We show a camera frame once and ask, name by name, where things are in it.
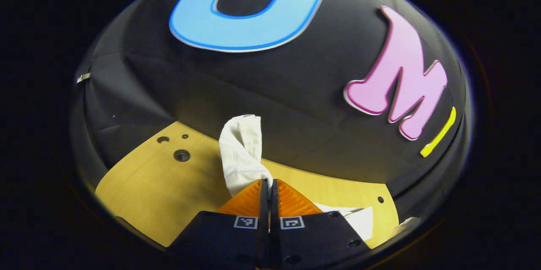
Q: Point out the black backdrop cloth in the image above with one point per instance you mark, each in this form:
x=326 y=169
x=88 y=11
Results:
x=296 y=92

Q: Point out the white cloth clip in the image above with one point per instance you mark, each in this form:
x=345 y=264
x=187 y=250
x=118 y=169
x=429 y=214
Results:
x=83 y=77

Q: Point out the white jeans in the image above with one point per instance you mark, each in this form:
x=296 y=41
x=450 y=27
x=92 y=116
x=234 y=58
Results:
x=243 y=147

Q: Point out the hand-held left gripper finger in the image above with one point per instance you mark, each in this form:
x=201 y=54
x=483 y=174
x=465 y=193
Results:
x=264 y=227
x=274 y=227

